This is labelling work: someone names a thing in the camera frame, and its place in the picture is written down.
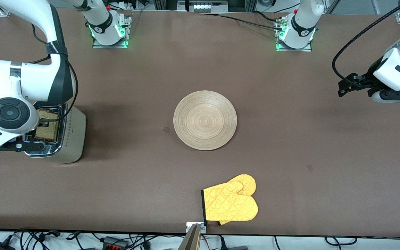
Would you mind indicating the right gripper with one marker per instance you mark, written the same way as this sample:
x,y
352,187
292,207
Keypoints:
x,y
43,124

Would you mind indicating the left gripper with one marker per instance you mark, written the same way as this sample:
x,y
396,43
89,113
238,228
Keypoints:
x,y
367,78

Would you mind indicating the brown bread slice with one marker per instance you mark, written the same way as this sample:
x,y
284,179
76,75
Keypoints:
x,y
49,133

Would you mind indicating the round wooden plate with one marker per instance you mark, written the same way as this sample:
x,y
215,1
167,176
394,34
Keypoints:
x,y
205,119

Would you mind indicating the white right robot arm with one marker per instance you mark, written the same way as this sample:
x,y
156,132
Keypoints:
x,y
30,80

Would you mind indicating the silver two-slot toaster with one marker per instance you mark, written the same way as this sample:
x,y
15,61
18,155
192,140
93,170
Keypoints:
x,y
75,139

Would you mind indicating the black adapter with orange clips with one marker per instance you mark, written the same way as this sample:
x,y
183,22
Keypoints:
x,y
111,242

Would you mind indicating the white power strip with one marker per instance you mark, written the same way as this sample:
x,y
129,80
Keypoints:
x,y
201,7

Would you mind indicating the yellow quilted oven mitt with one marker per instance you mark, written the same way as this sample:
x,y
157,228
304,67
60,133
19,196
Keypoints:
x,y
229,205

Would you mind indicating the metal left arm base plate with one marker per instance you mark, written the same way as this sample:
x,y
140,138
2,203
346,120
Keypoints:
x,y
307,49

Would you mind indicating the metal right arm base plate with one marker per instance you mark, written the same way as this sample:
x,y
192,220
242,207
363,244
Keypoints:
x,y
97,45

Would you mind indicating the small metal clamp bracket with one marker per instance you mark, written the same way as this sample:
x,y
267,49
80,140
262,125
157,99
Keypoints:
x,y
189,227

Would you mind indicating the tan camera post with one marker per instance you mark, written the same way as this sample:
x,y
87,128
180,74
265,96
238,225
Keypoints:
x,y
191,241

